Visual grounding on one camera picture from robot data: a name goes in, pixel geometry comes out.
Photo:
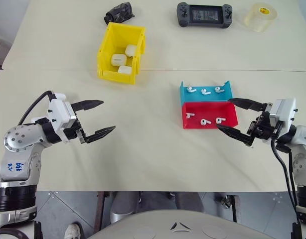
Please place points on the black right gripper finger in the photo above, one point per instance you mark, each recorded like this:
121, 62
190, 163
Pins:
247, 103
236, 133

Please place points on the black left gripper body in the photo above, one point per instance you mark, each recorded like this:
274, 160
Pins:
69, 135

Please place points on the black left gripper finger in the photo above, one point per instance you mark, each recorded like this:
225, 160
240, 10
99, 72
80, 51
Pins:
89, 104
99, 134

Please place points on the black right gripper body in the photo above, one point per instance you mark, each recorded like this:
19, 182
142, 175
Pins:
262, 128

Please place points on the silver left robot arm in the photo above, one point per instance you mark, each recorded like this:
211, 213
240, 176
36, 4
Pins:
18, 139

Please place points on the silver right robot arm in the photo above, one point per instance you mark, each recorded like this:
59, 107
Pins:
303, 139

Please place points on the white earbud case bottom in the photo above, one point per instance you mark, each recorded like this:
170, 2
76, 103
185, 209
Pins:
124, 69

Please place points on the white earbud case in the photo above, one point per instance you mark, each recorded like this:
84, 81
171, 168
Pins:
124, 69
118, 60
130, 50

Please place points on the yellow plastic bin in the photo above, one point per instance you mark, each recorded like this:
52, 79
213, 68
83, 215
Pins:
110, 42

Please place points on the white earbud case top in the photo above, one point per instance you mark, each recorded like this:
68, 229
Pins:
130, 50

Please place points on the red plastic tray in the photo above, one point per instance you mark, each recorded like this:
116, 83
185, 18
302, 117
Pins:
207, 110

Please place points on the blue plastic tray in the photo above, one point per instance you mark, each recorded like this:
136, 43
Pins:
205, 98

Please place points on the rusty metal table leg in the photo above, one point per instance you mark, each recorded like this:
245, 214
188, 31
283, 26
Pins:
233, 206
100, 209

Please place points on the grey rounded robot leg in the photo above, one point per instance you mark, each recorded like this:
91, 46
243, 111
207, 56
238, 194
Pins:
123, 206

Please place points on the clear adhesive tape roll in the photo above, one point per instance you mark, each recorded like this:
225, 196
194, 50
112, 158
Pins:
260, 18

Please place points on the white shoe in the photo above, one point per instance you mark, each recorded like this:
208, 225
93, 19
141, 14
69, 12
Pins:
72, 231

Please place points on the crumpled black plastic bag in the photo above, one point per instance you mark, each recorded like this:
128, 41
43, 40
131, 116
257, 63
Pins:
120, 12

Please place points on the grey handheld game controller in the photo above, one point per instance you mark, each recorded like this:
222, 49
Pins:
204, 15

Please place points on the silver robot torso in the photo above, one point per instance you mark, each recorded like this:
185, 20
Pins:
178, 221

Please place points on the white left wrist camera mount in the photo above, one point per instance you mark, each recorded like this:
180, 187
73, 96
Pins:
59, 109

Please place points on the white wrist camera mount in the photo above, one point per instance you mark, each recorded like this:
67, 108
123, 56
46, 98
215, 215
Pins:
59, 109
285, 109

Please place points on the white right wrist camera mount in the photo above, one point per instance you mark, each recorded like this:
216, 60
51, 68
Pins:
285, 109

